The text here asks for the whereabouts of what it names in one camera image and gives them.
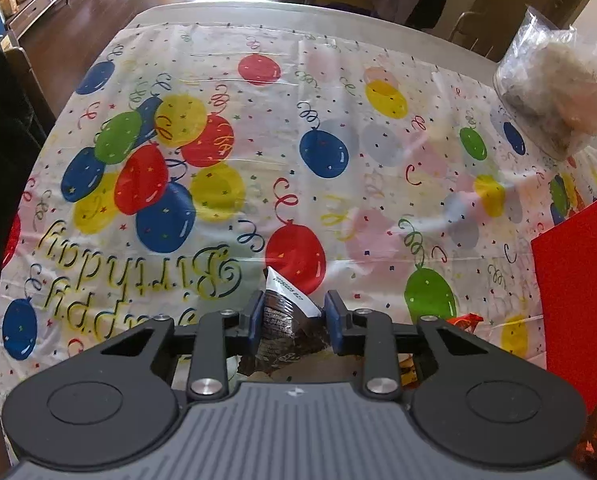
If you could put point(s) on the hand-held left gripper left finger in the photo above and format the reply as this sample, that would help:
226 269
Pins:
255 325

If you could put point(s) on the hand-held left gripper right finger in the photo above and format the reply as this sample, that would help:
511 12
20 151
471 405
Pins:
336 325

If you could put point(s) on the dark brown snack packet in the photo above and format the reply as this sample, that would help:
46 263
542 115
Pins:
288 325

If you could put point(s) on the red paper sheet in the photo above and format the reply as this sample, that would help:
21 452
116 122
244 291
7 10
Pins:
578 300

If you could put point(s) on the orange red snack wrapper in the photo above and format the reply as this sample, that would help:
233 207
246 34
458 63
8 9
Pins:
468 324

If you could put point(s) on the balloon print tablecloth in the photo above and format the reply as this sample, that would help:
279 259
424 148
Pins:
328 85

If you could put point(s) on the black chair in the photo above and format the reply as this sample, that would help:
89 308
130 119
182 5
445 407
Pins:
3 160

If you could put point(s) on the clear plastic food bag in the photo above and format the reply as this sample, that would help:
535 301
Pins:
558 80

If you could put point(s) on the wooden chair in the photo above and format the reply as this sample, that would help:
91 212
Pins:
26 80

